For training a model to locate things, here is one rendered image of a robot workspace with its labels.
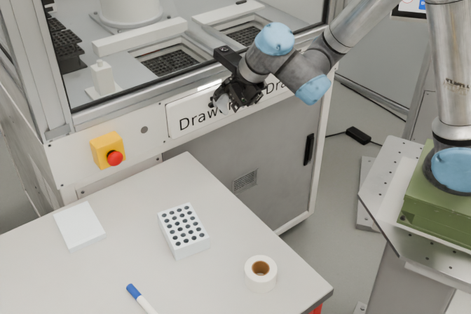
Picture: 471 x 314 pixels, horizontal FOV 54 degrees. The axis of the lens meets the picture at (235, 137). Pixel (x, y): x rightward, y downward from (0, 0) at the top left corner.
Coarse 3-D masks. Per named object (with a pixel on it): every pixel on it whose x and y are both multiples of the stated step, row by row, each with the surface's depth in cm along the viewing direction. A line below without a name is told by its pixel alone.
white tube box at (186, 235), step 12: (168, 216) 110; (180, 216) 111; (192, 216) 110; (168, 228) 106; (180, 228) 107; (192, 228) 106; (204, 228) 106; (168, 240) 106; (180, 240) 104; (192, 240) 104; (204, 240) 104; (180, 252) 103; (192, 252) 105
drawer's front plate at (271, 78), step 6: (270, 78) 142; (276, 78) 144; (270, 84) 144; (282, 84) 147; (264, 90) 143; (270, 90) 145; (276, 90) 147; (282, 90) 149; (264, 96) 145; (270, 96) 146
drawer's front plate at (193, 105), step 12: (192, 96) 127; (204, 96) 129; (168, 108) 123; (180, 108) 126; (192, 108) 128; (204, 108) 131; (216, 108) 134; (228, 108) 137; (240, 108) 141; (168, 120) 126; (216, 120) 137; (180, 132) 130
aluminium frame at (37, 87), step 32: (0, 0) 87; (32, 0) 90; (32, 32) 93; (320, 32) 149; (0, 64) 115; (32, 64) 97; (32, 96) 100; (64, 96) 105; (128, 96) 116; (160, 96) 121; (64, 128) 109
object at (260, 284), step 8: (256, 256) 100; (264, 256) 100; (248, 264) 98; (256, 264) 99; (264, 264) 99; (272, 264) 98; (248, 272) 97; (256, 272) 101; (264, 272) 101; (272, 272) 97; (248, 280) 96; (256, 280) 95; (264, 280) 95; (272, 280) 96; (248, 288) 98; (256, 288) 96; (264, 288) 96; (272, 288) 98
